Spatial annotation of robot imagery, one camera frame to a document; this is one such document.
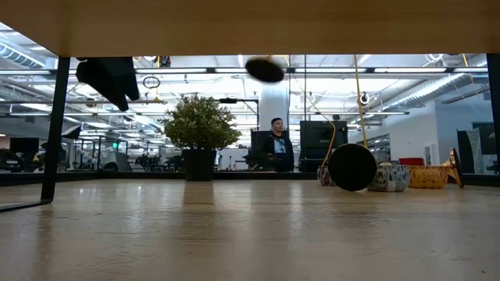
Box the green potted plant black pot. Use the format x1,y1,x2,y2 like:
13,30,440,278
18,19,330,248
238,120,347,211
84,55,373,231
158,92,243,183

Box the black hanging ring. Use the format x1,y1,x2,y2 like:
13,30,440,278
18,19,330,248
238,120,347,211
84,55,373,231
141,75,162,90

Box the yellow woven basket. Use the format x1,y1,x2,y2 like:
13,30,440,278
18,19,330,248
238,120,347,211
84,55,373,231
407,165,449,190

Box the wooden shelf riser black legs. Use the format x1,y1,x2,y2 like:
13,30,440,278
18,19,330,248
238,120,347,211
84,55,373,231
0,0,500,214

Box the gold candlestick holder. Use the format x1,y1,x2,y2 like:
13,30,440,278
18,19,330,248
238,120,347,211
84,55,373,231
245,56,286,84
327,143,378,193
440,147,465,189

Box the black aluminium rig frame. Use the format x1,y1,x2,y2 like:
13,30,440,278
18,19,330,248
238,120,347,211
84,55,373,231
0,170,500,187

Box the thick yellow power cable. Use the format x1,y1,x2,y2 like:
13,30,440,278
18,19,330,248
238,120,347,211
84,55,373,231
352,54,369,150

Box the black white photo softbox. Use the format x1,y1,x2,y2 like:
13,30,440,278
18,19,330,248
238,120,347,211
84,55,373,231
58,124,83,141

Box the candle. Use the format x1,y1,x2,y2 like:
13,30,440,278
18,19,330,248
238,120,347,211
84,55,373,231
316,165,333,187
366,162,411,193

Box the silver air duct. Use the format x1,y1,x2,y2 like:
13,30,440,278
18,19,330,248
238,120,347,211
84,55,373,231
380,72,491,114
0,41,47,69

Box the dark room divider panel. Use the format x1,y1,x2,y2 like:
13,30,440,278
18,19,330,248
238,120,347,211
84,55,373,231
456,122,498,176

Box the black display screen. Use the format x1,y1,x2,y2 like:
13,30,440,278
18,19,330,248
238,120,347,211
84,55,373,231
298,119,349,173

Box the grey tent cover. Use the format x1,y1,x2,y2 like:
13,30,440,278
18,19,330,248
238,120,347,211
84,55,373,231
99,151,132,173

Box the long ceiling light strip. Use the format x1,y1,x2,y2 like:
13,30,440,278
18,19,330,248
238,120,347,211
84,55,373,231
0,66,489,76

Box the thin yellow hanging cable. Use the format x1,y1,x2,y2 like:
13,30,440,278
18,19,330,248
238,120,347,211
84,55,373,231
291,73,338,173

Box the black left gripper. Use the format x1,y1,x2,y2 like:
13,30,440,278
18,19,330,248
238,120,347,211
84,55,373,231
76,57,141,112

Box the small black monitor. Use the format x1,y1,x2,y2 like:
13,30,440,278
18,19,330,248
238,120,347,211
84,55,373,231
9,137,40,154

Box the black boom stand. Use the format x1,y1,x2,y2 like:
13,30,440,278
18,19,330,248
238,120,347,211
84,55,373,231
218,97,261,132

